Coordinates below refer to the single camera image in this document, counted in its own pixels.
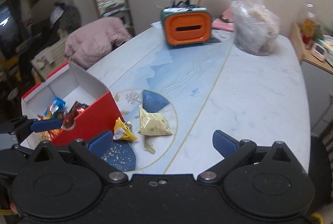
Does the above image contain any pink puffer jacket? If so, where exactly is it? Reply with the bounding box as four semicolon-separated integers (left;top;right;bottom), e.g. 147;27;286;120
64;17;132;70

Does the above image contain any red and white cardboard box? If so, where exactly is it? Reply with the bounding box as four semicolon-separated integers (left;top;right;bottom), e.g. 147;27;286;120
21;63;123;148

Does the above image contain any blue and white snack packet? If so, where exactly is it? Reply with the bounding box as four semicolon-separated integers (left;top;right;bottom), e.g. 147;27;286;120
45;97;66;116

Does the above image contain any white digital timer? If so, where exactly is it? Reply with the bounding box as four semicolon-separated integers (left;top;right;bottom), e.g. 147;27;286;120
311;43;327;62

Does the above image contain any dark red foil packet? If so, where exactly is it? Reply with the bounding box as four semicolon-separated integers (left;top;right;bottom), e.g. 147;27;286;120
63;101;89;130

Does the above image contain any yellow triangular snack packet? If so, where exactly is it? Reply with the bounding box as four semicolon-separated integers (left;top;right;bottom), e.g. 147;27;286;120
113;117;137;142

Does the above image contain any wooden side shelf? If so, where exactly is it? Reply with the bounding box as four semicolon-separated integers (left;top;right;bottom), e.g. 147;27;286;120
289;22;332;75

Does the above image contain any cream triangular snack packet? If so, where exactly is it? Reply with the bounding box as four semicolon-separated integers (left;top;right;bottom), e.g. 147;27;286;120
138;105;172;137

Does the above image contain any green orange tissue box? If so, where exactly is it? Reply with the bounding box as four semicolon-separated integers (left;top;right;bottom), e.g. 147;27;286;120
160;5;212;47

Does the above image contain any clear plastic bag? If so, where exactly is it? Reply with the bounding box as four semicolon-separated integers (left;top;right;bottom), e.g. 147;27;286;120
230;0;280;56

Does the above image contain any amber bottle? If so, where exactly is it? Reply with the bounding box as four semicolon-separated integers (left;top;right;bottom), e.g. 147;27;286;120
301;2;316;49

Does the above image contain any large red chips bag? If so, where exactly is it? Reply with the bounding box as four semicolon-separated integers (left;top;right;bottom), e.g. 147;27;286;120
38;111;66;141

